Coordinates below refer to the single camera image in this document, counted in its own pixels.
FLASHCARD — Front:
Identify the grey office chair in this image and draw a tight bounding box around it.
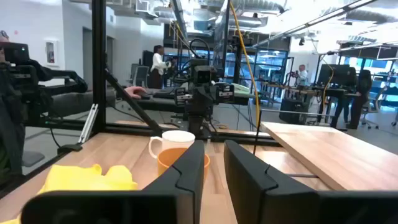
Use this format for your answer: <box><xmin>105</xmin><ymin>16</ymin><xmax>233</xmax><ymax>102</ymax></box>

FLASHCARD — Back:
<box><xmin>129</xmin><ymin>63</ymin><xmax>150</xmax><ymax>88</ymax></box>

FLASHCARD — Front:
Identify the white ceramic mug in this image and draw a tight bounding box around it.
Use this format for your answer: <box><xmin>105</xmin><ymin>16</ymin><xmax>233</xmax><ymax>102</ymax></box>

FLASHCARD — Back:
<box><xmin>148</xmin><ymin>129</ymin><xmax>196</xmax><ymax>159</ymax></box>

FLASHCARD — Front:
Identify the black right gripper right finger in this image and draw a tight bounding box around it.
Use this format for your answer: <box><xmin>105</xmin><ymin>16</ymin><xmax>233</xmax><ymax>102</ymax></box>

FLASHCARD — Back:
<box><xmin>224</xmin><ymin>139</ymin><xmax>398</xmax><ymax>224</ymax></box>

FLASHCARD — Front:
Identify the person's hand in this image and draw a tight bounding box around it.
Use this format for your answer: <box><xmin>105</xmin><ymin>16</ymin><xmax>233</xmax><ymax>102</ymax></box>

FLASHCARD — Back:
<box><xmin>124</xmin><ymin>86</ymin><xmax>147</xmax><ymax>100</ymax></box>

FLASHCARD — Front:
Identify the yellow hanging cable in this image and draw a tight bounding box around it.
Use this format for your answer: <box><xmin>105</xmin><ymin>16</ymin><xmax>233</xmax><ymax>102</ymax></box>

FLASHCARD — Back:
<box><xmin>229</xmin><ymin>0</ymin><xmax>261</xmax><ymax>125</ymax></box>

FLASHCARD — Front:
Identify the silver aluminium bar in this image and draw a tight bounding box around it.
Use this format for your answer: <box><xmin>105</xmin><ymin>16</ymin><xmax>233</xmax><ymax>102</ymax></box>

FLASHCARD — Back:
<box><xmin>78</xmin><ymin>103</ymin><xmax>100</xmax><ymax>144</ymax></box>

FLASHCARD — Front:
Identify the white wall cabinet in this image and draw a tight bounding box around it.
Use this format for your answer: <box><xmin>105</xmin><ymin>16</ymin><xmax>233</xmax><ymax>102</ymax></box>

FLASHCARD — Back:
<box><xmin>44</xmin><ymin>39</ymin><xmax>59</xmax><ymax>67</ymax></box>

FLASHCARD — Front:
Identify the black equipment box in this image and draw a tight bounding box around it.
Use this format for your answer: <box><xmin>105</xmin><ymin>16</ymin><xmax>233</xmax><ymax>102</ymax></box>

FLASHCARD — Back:
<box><xmin>278</xmin><ymin>97</ymin><xmax>308</xmax><ymax>125</ymax></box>

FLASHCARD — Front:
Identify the yellow microfibre cloth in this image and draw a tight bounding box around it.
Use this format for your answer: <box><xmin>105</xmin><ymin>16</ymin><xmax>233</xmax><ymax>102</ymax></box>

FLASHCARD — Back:
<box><xmin>0</xmin><ymin>164</ymin><xmax>138</xmax><ymax>224</ymax></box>

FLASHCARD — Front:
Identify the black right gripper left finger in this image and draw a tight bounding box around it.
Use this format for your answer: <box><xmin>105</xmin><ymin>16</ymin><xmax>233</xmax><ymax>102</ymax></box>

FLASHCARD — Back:
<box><xmin>21</xmin><ymin>140</ymin><xmax>205</xmax><ymax>224</ymax></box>

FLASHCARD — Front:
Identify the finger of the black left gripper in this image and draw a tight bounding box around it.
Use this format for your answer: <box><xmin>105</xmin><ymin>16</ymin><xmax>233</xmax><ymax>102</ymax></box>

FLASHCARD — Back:
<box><xmin>216</xmin><ymin>82</ymin><xmax>236</xmax><ymax>105</ymax></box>
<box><xmin>174</xmin><ymin>86</ymin><xmax>192</xmax><ymax>108</ymax></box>

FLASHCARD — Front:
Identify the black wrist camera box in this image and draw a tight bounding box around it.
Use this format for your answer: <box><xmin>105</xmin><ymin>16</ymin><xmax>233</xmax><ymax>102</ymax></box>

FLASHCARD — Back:
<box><xmin>190</xmin><ymin>58</ymin><xmax>218</xmax><ymax>85</ymax></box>

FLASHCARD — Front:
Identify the black aluminium rig frame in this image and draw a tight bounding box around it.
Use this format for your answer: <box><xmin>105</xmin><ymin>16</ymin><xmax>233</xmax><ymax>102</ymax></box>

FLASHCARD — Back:
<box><xmin>24</xmin><ymin>0</ymin><xmax>280</xmax><ymax>147</ymax></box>

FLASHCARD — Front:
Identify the wooden shelf board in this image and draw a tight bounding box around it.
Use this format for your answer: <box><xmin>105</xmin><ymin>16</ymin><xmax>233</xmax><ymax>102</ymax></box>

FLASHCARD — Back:
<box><xmin>260</xmin><ymin>121</ymin><xmax>398</xmax><ymax>192</ymax></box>

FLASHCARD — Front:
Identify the mustard yellow plastic cup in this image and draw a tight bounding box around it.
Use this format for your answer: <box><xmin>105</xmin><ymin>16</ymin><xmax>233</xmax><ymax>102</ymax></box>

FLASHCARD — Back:
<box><xmin>156</xmin><ymin>147</ymin><xmax>211</xmax><ymax>181</ymax></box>

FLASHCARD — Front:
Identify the person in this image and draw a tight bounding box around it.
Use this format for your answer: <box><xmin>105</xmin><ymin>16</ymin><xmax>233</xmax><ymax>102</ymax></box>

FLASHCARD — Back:
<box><xmin>330</xmin><ymin>68</ymin><xmax>373</xmax><ymax>130</ymax></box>
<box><xmin>149</xmin><ymin>44</ymin><xmax>171</xmax><ymax>90</ymax></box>
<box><xmin>0</xmin><ymin>29</ymin><xmax>127</xmax><ymax>190</ymax></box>
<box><xmin>294</xmin><ymin>63</ymin><xmax>309</xmax><ymax>86</ymax></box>

